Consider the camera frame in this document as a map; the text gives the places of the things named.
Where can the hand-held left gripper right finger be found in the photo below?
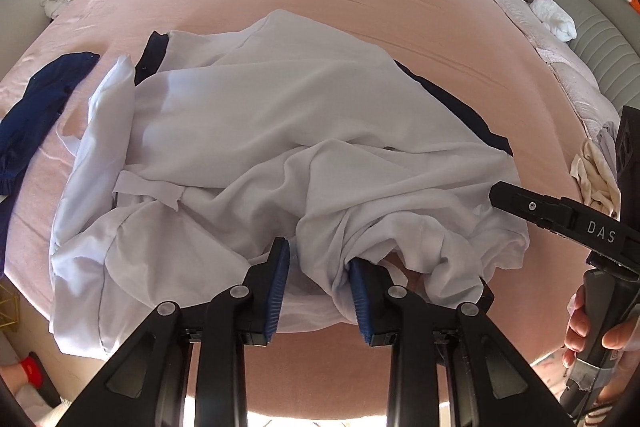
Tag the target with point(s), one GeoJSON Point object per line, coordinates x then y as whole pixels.
{"type": "Point", "coordinates": [360, 302]}

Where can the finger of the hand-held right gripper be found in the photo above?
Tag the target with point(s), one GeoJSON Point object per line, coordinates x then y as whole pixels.
{"type": "Point", "coordinates": [525, 204]}

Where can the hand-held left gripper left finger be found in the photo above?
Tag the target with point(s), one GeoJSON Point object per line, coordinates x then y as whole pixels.
{"type": "Point", "coordinates": [277, 287]}

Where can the white garment with navy trim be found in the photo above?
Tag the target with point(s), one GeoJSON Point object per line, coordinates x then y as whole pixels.
{"type": "Point", "coordinates": [300, 117]}

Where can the person's right hand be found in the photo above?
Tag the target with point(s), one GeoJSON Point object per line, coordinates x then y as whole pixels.
{"type": "Point", "coordinates": [577, 332]}

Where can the cream crumpled cloth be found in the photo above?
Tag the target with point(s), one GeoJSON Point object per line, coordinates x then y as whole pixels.
{"type": "Point", "coordinates": [597, 187]}

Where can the pink quilt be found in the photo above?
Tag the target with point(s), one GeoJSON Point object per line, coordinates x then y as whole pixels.
{"type": "Point", "coordinates": [575, 82]}

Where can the grey padded headboard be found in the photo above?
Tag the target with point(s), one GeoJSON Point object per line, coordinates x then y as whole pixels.
{"type": "Point", "coordinates": [600, 32]}

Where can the red soft item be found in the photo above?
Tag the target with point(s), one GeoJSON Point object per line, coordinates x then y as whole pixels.
{"type": "Point", "coordinates": [31, 371]}

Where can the navy blue garment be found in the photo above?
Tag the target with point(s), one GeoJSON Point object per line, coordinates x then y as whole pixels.
{"type": "Point", "coordinates": [35, 107]}

